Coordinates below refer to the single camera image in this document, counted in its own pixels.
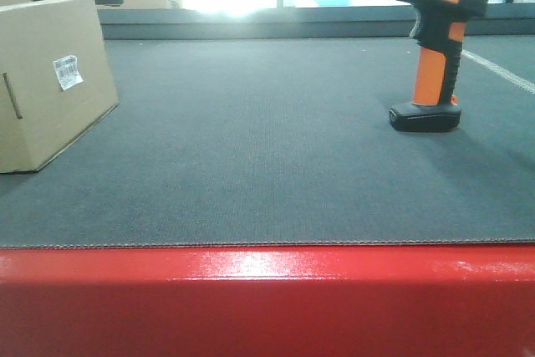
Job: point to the red conveyor frame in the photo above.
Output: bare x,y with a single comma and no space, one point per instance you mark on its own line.
269,301

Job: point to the white barcode label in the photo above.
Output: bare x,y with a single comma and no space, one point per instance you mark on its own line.
67,72

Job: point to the orange black scanner gun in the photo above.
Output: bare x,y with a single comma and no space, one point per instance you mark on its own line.
439,30

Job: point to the light blue tray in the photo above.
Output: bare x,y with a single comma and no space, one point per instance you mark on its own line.
328,3

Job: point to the brown cardboard package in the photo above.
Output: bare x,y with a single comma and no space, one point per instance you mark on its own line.
39,120

